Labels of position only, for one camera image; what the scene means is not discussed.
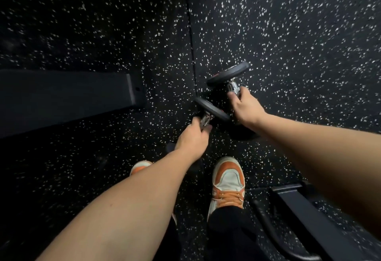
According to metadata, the black padded bench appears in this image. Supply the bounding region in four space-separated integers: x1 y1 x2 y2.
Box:
0 68 147 138

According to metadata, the black metal frame beam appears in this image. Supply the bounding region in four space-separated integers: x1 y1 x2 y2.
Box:
269 180 381 261

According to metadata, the orange and white right shoe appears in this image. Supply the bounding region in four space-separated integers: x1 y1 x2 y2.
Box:
207 156 246 220

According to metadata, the person's right hand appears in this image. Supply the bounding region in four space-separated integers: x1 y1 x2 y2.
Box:
227 87 269 128

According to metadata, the person's left hand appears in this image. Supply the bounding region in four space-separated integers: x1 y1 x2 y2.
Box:
174 117 213 163

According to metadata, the orange and white left shoe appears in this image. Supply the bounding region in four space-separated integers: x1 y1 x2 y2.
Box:
130 160 178 225

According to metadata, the person's left forearm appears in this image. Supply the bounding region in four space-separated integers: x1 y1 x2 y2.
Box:
36 149 197 261

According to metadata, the black left trouser leg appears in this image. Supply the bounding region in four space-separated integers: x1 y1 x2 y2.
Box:
153 216 183 261

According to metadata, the black dumbbell with chrome handle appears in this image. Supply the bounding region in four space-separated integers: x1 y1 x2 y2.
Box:
206 61 260 141
165 97 231 172

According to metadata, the black trouser leg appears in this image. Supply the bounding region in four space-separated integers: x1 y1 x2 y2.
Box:
208 207 270 261
153 216 183 261

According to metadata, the black right trouser leg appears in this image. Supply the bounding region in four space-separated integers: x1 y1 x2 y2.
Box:
208 207 270 261

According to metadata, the black curved metal bar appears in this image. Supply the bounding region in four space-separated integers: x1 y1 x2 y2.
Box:
251 199 322 261

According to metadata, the orange and white shoe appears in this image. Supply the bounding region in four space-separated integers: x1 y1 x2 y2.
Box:
130 160 178 225
207 156 246 220

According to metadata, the person's right forearm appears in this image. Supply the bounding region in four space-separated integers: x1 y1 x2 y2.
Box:
254 113 381 241

